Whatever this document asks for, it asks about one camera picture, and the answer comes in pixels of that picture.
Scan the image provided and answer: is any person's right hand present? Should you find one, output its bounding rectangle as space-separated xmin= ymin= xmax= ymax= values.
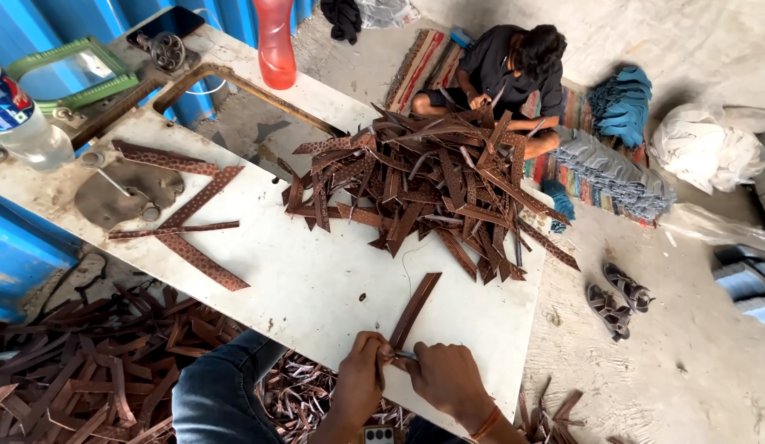
xmin=404 ymin=342 xmax=495 ymax=434

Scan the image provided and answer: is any person's left hand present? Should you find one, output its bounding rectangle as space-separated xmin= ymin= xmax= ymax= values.
xmin=332 ymin=331 xmax=397 ymax=432

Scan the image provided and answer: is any plain brown leather strap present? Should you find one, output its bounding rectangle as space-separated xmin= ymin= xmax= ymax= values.
xmin=388 ymin=272 xmax=443 ymax=354

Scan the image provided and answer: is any orange thread wristband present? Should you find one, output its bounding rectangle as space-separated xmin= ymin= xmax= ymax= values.
xmin=470 ymin=406 xmax=502 ymax=441

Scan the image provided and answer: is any small scatter of brown offcuts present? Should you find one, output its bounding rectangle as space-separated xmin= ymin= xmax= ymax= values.
xmin=517 ymin=376 xmax=626 ymax=444

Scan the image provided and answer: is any person's blue jeans leg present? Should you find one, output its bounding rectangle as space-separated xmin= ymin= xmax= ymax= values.
xmin=171 ymin=328 xmax=289 ymax=444

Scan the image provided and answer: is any small blue fabric bundle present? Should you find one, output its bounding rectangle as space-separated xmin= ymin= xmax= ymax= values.
xmin=539 ymin=178 xmax=577 ymax=234

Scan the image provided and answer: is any stack of grey soles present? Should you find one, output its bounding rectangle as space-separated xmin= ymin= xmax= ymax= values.
xmin=551 ymin=126 xmax=677 ymax=224

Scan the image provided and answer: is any heap of brown leather scraps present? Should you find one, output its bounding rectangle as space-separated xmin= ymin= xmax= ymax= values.
xmin=0 ymin=279 xmax=415 ymax=444

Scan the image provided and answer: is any striped woven mat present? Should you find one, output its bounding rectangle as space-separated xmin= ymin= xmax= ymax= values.
xmin=384 ymin=28 xmax=657 ymax=229

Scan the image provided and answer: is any grey leather piece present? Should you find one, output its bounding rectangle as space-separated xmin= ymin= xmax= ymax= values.
xmin=74 ymin=159 xmax=185 ymax=231

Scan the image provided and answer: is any clear plastic sheet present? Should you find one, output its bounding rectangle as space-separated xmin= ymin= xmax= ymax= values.
xmin=659 ymin=202 xmax=765 ymax=255

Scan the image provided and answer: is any stack of blue cut pieces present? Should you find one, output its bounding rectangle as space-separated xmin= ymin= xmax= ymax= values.
xmin=588 ymin=65 xmax=654 ymax=149

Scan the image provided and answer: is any metal rod tool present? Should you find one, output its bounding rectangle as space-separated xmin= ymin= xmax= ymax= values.
xmin=80 ymin=151 xmax=134 ymax=198

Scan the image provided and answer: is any red plastic bottle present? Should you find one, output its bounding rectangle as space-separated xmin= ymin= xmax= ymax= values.
xmin=253 ymin=0 xmax=298 ymax=91

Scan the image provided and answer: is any heap of grey blue pieces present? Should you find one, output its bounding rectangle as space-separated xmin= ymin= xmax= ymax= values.
xmin=712 ymin=243 xmax=765 ymax=325

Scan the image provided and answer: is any black cloth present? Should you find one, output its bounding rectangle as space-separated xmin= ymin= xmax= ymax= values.
xmin=320 ymin=0 xmax=363 ymax=46

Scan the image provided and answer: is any clear plastic bag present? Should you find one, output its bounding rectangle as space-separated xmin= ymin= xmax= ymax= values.
xmin=355 ymin=0 xmax=421 ymax=30

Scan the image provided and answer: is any white plastic sack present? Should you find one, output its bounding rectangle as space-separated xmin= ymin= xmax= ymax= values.
xmin=649 ymin=102 xmax=765 ymax=196

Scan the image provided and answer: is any metal wheel fitting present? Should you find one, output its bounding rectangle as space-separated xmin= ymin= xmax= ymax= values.
xmin=135 ymin=31 xmax=187 ymax=72

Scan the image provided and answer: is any green framed mirror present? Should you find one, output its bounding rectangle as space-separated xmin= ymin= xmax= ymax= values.
xmin=5 ymin=36 xmax=140 ymax=116

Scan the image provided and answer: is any black phone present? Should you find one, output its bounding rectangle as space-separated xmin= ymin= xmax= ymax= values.
xmin=126 ymin=6 xmax=206 ymax=48

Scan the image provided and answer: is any clear plastic water bottle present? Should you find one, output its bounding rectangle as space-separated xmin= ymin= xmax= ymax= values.
xmin=0 ymin=54 xmax=75 ymax=173

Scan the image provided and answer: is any pile of brown leather straps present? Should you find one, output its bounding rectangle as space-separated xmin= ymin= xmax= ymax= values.
xmin=282 ymin=102 xmax=581 ymax=286

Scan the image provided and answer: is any brown strap sandal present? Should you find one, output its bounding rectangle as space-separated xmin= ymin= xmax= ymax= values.
xmin=585 ymin=283 xmax=633 ymax=343
xmin=602 ymin=262 xmax=656 ymax=315

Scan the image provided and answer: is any wide patterned brown strap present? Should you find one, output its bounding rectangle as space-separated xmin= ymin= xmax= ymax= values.
xmin=155 ymin=233 xmax=251 ymax=292

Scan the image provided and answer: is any long patterned brown strap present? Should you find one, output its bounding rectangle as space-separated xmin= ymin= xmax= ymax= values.
xmin=160 ymin=164 xmax=245 ymax=229

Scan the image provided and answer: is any thin brown strap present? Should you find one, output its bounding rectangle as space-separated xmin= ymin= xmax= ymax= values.
xmin=109 ymin=220 xmax=240 ymax=241

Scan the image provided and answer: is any short patterned brown strap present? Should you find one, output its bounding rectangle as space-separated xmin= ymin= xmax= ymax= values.
xmin=111 ymin=140 xmax=221 ymax=178

